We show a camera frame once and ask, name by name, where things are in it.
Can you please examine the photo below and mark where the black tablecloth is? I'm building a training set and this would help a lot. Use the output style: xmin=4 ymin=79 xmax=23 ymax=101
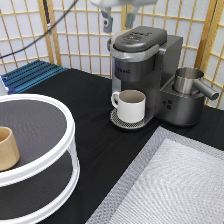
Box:
xmin=28 ymin=69 xmax=224 ymax=224

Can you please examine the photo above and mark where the blue ridged tray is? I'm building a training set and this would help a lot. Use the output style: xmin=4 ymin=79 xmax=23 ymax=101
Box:
xmin=2 ymin=60 xmax=66 ymax=94

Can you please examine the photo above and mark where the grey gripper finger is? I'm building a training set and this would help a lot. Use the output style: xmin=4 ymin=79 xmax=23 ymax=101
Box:
xmin=101 ymin=7 xmax=113 ymax=33
xmin=125 ymin=6 xmax=139 ymax=28

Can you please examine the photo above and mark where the white ceramic mug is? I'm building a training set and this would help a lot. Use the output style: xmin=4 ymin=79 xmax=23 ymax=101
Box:
xmin=111 ymin=90 xmax=146 ymax=123

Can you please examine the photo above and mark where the grey woven placemat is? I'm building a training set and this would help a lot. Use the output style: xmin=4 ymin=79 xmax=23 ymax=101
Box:
xmin=85 ymin=127 xmax=224 ymax=224

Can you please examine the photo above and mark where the grey coffee machine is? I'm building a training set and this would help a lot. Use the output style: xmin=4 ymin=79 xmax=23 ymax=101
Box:
xmin=107 ymin=26 xmax=219 ymax=130

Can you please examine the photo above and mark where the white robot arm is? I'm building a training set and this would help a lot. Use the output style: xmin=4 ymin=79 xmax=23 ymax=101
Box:
xmin=90 ymin=0 xmax=158 ymax=33

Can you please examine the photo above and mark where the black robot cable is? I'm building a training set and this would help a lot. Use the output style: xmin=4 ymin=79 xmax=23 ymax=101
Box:
xmin=0 ymin=0 xmax=80 ymax=60

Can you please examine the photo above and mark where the wooden cup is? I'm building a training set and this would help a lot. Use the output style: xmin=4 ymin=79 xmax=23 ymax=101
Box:
xmin=0 ymin=126 xmax=20 ymax=171

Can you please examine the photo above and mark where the white two-tier round shelf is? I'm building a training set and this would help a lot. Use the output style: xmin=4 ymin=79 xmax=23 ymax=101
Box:
xmin=0 ymin=94 xmax=80 ymax=224

